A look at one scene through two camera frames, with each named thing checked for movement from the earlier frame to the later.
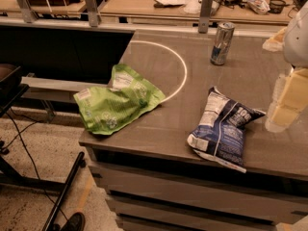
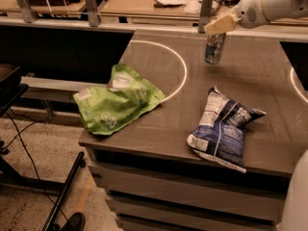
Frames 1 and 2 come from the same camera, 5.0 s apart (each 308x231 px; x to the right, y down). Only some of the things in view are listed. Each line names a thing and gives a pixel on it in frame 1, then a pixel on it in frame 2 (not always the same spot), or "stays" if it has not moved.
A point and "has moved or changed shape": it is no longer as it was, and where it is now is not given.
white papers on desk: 192,3 stays
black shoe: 75,223 stays
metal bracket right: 206,12 stays
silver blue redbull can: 221,43 has moved or changed shape
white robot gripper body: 297,38 -> 251,12
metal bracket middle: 91,6 stays
